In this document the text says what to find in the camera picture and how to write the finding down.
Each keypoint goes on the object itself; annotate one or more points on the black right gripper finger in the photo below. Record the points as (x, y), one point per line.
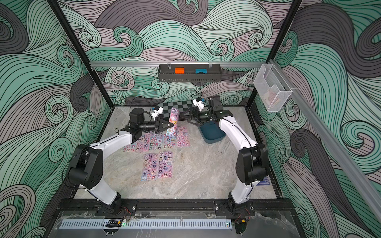
(192, 122)
(187, 115)

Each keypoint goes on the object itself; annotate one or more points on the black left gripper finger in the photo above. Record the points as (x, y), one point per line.
(163, 123)
(164, 128)

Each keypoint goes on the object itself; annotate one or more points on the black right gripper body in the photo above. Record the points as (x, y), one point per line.
(204, 116)

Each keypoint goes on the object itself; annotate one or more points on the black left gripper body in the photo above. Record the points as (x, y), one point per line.
(148, 126)

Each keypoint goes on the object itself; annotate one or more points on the lilac small sticker sheet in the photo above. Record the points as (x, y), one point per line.
(156, 141)

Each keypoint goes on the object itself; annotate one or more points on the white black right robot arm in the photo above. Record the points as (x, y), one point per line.
(252, 164)

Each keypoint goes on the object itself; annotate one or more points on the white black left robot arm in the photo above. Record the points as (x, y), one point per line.
(86, 166)

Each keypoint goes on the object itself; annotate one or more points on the teal plastic storage box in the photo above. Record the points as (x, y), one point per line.
(211, 132)

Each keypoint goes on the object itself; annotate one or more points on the black grey chessboard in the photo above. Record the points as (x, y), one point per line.
(181, 106)

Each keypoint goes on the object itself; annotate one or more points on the orange block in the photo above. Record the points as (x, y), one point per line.
(179, 70)

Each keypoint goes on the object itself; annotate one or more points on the teal block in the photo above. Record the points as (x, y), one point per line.
(201, 71)

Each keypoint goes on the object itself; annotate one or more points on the blue card pack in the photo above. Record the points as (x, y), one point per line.
(266, 181)

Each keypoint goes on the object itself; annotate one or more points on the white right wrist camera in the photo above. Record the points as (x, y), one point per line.
(198, 102)

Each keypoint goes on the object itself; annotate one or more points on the black wall shelf tray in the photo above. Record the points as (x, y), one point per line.
(167, 74)

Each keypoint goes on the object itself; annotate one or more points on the aluminium rail back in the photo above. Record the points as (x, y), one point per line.
(134, 63)

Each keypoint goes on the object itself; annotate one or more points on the clear acrylic wall holder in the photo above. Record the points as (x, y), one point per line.
(272, 87)

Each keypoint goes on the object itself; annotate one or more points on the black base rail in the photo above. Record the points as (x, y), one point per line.
(138, 207)

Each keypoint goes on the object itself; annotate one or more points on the white slotted cable duct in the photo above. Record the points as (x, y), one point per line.
(209, 224)

